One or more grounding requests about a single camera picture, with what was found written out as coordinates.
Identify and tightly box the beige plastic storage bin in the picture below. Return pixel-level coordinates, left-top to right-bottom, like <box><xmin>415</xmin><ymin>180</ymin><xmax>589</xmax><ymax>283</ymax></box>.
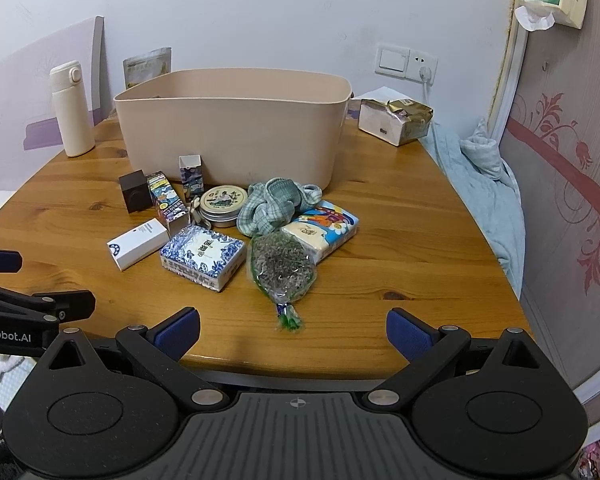
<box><xmin>113</xmin><ymin>68</ymin><xmax>354</xmax><ymax>192</ymax></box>

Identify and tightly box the floral patterned wardrobe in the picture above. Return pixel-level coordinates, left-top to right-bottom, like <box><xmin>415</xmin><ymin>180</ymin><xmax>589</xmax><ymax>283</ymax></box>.
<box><xmin>485</xmin><ymin>0</ymin><xmax>600</xmax><ymax>413</ymax></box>

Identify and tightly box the cream thermos bottle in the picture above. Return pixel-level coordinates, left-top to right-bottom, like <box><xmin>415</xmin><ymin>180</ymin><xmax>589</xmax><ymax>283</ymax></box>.
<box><xmin>49</xmin><ymin>60</ymin><xmax>96</xmax><ymax>158</ymax></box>

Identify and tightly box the black cube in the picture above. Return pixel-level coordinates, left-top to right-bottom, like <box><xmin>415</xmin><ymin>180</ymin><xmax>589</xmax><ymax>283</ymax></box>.
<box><xmin>118</xmin><ymin>169</ymin><xmax>155</xmax><ymax>214</ymax></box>

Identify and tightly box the round metal tin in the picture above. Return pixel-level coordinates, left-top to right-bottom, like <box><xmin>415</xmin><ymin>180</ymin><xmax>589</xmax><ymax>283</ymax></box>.
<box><xmin>199</xmin><ymin>185</ymin><xmax>246</xmax><ymax>228</ymax></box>

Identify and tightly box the white wall socket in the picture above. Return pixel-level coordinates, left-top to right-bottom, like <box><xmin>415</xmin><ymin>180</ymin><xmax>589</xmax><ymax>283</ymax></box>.
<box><xmin>406</xmin><ymin>49</ymin><xmax>439</xmax><ymax>86</ymax></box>

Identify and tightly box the yellow printed snack pouch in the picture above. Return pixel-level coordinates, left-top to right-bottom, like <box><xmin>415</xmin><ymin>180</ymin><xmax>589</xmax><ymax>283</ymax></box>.
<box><xmin>123</xmin><ymin>47</ymin><xmax>173</xmax><ymax>92</ymax></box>

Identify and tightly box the light blue blanket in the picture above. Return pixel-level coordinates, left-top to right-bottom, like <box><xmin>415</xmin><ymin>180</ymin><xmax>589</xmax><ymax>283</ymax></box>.
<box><xmin>420</xmin><ymin>117</ymin><xmax>527</xmax><ymax>301</ymax></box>

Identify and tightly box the white cardboard box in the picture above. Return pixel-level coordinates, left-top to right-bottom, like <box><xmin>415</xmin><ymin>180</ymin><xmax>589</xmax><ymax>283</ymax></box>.
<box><xmin>358</xmin><ymin>98</ymin><xmax>416</xmax><ymax>147</ymax></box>

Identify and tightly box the white small box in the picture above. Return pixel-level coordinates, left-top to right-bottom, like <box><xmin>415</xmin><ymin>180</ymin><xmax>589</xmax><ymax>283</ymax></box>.
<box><xmin>106</xmin><ymin>219</ymin><xmax>171</xmax><ymax>272</ymax></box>

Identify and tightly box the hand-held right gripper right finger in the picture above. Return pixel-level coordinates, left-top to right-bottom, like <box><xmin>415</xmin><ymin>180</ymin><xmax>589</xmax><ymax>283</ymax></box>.
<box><xmin>362</xmin><ymin>307</ymin><xmax>556</xmax><ymax>409</ymax></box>

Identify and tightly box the small blue open carton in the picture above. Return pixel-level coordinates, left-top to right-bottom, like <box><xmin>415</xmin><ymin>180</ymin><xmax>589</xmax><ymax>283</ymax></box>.
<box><xmin>179</xmin><ymin>155</ymin><xmax>204</xmax><ymax>198</ymax></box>

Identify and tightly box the colourful small carton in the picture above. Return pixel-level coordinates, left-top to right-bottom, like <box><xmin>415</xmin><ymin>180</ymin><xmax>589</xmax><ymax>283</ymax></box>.
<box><xmin>146</xmin><ymin>171</ymin><xmax>188</xmax><ymax>237</ymax></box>

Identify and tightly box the pink patterned cloth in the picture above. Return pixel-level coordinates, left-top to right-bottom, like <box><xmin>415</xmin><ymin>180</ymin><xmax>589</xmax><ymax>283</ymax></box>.
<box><xmin>577</xmin><ymin>435</ymin><xmax>600</xmax><ymax>480</ymax></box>

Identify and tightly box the colourful tissue packet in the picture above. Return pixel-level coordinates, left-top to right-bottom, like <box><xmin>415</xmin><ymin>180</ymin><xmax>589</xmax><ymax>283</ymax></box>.
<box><xmin>280</xmin><ymin>200</ymin><xmax>359</xmax><ymax>266</ymax></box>

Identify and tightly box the blue white patterned box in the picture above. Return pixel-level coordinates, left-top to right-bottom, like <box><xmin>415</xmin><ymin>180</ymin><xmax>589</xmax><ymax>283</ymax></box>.
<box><xmin>159</xmin><ymin>224</ymin><xmax>246</xmax><ymax>293</ymax></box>

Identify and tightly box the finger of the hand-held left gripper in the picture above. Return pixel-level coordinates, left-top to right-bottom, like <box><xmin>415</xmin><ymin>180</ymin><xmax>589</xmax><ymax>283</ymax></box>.
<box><xmin>0</xmin><ymin>249</ymin><xmax>24</xmax><ymax>274</ymax></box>
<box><xmin>0</xmin><ymin>282</ymin><xmax>96</xmax><ymax>329</ymax></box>

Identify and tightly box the green checked cloth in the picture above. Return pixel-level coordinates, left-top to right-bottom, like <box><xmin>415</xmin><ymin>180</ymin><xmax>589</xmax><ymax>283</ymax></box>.
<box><xmin>236</xmin><ymin>178</ymin><xmax>324</xmax><ymax>237</ymax></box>

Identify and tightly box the white wall switch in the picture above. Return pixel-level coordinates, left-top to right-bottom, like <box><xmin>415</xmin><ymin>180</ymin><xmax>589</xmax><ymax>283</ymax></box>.
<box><xmin>374</xmin><ymin>42</ymin><xmax>411</xmax><ymax>79</ymax></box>

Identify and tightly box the dried herb bag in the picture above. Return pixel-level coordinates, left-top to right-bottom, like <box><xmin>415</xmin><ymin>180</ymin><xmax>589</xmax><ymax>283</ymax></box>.
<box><xmin>247</xmin><ymin>232</ymin><xmax>319</xmax><ymax>332</ymax></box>

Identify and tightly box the gold foil bag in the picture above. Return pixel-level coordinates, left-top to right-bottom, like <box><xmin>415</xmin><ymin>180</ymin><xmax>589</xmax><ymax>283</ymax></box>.
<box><xmin>386</xmin><ymin>99</ymin><xmax>435</xmax><ymax>142</ymax></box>

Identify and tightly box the white plug with cable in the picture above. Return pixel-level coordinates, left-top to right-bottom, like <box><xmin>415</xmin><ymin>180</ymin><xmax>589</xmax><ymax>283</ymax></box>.
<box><xmin>417</xmin><ymin>66</ymin><xmax>437</xmax><ymax>111</ymax></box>

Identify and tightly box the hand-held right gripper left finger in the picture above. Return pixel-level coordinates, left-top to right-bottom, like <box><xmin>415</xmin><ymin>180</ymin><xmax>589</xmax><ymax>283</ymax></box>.
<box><xmin>39</xmin><ymin>306</ymin><xmax>231</xmax><ymax>409</ymax></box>

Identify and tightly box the white paper sheet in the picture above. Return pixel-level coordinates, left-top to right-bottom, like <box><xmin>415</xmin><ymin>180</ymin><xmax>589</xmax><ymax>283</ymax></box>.
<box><xmin>352</xmin><ymin>86</ymin><xmax>411</xmax><ymax>104</ymax></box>

